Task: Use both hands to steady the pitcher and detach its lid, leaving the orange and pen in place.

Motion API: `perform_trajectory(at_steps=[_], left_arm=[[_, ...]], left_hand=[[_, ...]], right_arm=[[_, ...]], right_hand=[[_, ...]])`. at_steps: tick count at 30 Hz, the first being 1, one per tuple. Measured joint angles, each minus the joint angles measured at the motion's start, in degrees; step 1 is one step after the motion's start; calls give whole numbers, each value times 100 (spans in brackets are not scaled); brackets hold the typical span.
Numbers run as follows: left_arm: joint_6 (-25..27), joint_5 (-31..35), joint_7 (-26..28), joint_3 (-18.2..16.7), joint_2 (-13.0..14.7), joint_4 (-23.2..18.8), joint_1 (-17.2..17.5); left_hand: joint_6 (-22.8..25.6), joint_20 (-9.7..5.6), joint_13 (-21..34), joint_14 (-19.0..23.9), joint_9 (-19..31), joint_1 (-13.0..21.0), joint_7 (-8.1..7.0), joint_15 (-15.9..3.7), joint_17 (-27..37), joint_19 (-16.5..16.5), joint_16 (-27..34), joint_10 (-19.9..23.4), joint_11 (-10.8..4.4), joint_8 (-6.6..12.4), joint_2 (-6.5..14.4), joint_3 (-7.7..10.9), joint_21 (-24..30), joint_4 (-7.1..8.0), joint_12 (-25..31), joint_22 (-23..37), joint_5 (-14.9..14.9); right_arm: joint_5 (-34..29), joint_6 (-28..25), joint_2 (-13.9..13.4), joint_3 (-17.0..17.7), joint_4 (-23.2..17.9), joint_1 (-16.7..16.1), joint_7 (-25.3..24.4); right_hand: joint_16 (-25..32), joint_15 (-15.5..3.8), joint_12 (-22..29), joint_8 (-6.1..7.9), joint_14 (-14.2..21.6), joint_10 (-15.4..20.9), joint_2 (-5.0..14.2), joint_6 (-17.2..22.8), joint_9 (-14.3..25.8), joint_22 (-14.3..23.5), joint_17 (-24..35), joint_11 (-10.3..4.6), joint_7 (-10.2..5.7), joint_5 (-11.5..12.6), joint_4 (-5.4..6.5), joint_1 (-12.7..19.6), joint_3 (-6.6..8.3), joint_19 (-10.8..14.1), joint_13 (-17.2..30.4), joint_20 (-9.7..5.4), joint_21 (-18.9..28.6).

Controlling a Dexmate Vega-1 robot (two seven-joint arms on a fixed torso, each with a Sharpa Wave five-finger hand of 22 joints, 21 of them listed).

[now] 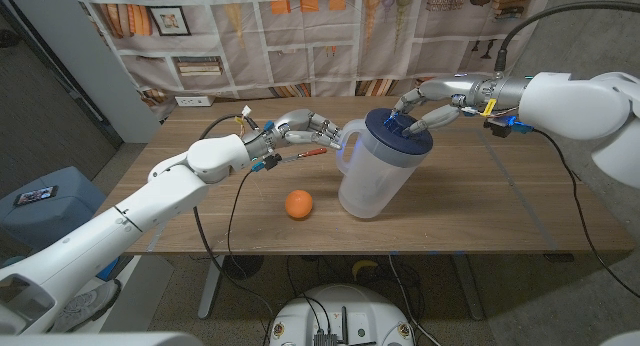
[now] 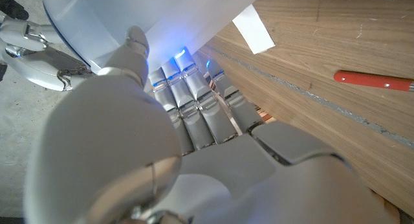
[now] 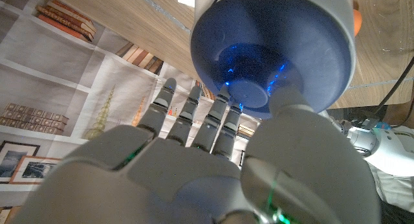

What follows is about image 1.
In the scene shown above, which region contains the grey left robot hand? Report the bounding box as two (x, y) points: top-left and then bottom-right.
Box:
(242, 108), (345, 163)

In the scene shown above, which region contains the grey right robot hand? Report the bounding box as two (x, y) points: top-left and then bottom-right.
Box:
(384, 73), (530, 137)

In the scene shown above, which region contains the dark blue pitcher lid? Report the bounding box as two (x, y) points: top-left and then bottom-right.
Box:
(363, 107), (434, 155)

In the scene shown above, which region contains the translucent plastic pitcher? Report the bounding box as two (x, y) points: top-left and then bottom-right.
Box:
(335, 118), (419, 220)

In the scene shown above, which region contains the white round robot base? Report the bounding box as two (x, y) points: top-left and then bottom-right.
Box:
(268, 284), (415, 346)

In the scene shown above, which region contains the orange fruit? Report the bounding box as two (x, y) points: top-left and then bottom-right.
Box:
(284, 189), (314, 220)

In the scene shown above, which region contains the printed bookshelf backdrop cloth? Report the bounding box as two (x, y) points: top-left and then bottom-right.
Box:
(69, 0), (556, 122)

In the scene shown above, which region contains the white power outlet strip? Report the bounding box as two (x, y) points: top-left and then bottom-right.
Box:
(174, 95), (216, 108)

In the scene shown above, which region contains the yellow banana-shaped object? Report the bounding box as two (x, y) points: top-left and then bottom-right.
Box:
(351, 259), (380, 281)

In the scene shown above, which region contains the white table leg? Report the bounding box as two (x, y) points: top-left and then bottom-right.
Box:
(452, 254), (485, 321)
(198, 254), (226, 321)

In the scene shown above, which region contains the blue stool with phone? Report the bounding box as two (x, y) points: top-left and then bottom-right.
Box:
(0, 165), (107, 252)

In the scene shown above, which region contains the black smartphone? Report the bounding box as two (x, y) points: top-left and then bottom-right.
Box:
(13, 185), (59, 207)

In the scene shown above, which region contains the grey sneaker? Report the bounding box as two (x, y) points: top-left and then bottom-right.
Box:
(49, 279), (122, 333)

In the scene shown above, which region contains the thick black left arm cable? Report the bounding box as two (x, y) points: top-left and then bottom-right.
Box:
(192, 113), (275, 332)

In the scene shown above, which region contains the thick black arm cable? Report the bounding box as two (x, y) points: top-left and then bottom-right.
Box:
(192, 113), (275, 332)
(493, 0), (640, 73)

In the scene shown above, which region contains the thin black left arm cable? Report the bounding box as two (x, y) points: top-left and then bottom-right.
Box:
(227, 170), (254, 277)

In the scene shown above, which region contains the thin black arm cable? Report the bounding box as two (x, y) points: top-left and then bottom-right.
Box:
(532, 128), (640, 300)
(227, 170), (254, 277)

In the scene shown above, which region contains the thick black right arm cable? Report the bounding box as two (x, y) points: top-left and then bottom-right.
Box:
(493, 0), (640, 73)

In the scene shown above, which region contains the black floor cable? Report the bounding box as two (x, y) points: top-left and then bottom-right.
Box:
(387, 254), (442, 346)
(284, 255), (334, 337)

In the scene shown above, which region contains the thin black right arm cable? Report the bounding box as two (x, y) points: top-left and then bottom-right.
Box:
(532, 128), (640, 300)

